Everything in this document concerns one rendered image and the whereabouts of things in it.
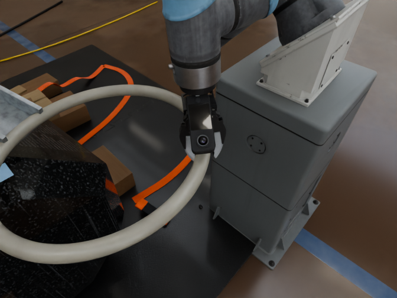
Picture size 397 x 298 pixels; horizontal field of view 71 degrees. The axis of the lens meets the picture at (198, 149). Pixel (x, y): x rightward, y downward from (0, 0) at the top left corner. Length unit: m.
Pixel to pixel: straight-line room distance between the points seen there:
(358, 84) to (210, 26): 0.68
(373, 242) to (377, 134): 0.85
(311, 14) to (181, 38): 0.48
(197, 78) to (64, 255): 0.36
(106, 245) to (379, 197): 1.67
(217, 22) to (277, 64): 0.43
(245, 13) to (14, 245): 0.53
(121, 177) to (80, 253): 1.13
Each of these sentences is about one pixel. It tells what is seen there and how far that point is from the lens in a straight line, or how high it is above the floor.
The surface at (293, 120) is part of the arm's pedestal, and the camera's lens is 0.86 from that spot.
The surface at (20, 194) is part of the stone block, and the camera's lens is 0.88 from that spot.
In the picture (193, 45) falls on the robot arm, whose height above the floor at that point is 1.16.
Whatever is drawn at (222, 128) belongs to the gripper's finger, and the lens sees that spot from 0.60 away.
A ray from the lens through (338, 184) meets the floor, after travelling 1.88.
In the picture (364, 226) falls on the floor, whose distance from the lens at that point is 1.78.
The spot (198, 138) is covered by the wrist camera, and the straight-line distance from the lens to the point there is 0.52.
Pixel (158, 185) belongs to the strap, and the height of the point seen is 0.02.
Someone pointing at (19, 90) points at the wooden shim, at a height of 0.14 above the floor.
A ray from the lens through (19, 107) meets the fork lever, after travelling 0.86.
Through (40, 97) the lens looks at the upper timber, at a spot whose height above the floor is 0.25.
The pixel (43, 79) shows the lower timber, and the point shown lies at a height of 0.13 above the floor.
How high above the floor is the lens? 1.38
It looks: 48 degrees down
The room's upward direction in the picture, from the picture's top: straight up
